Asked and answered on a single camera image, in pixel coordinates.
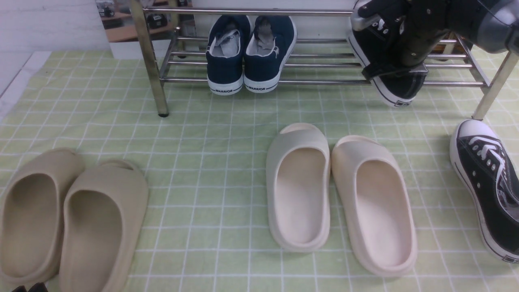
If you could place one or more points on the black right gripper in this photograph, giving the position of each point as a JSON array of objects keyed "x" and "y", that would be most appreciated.
[{"x": 415, "y": 28}]

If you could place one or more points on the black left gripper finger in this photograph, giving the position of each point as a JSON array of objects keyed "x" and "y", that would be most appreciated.
[{"x": 20, "y": 289}]

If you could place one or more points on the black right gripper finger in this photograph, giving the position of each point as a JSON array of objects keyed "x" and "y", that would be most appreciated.
[{"x": 38, "y": 287}]

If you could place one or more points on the black canvas sneaker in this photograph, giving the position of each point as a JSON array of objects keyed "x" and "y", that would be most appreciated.
[
  {"x": 480, "y": 160},
  {"x": 372, "y": 39}
]

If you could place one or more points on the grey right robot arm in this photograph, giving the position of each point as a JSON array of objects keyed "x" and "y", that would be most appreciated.
[{"x": 318, "y": 185}]

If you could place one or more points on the silver metal shoe rack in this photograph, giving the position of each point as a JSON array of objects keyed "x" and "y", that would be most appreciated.
[{"x": 490, "y": 62}]

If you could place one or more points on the mirror panel behind rack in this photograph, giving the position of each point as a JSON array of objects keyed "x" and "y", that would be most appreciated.
[{"x": 121, "y": 32}]

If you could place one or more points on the tan left slipper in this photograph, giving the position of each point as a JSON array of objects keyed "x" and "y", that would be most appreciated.
[{"x": 32, "y": 225}]

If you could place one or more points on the tan slipper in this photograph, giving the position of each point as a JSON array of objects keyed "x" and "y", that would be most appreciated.
[
  {"x": 103, "y": 213},
  {"x": 32, "y": 225}
]

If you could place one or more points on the tan right slipper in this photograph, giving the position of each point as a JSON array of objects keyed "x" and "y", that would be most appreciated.
[{"x": 103, "y": 213}]

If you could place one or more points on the navy right sneaker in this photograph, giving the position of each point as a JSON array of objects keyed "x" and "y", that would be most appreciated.
[{"x": 272, "y": 43}]

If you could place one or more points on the navy sneaker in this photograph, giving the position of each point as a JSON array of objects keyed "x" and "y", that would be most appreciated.
[
  {"x": 272, "y": 43},
  {"x": 228, "y": 39}
]

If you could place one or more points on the cream left slipper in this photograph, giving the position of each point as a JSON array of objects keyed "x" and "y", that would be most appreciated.
[{"x": 297, "y": 183}]

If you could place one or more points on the cream slipper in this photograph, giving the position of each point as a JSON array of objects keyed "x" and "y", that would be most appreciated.
[
  {"x": 297, "y": 183},
  {"x": 376, "y": 205}
]

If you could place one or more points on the navy left sneaker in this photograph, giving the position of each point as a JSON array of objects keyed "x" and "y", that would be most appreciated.
[{"x": 228, "y": 39}]

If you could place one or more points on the cream right slipper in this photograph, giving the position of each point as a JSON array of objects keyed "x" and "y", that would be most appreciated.
[{"x": 376, "y": 205}]

